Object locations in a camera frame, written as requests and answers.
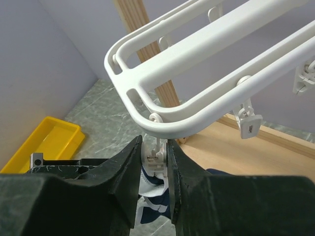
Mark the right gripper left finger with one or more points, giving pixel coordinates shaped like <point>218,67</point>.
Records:
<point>99,202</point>

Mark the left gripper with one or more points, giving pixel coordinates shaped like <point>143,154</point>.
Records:
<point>85,168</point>

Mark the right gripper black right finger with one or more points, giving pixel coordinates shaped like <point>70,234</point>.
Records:
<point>204,204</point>

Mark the navy blue underwear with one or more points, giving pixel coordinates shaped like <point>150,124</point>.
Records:
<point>153,198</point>

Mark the white clip hanger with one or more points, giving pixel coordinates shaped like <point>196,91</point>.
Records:
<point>281,98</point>

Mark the yellow plastic tray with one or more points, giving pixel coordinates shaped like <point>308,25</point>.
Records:
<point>55,138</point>

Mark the wooden hanging rack frame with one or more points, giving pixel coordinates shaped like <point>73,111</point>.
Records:
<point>217,128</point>

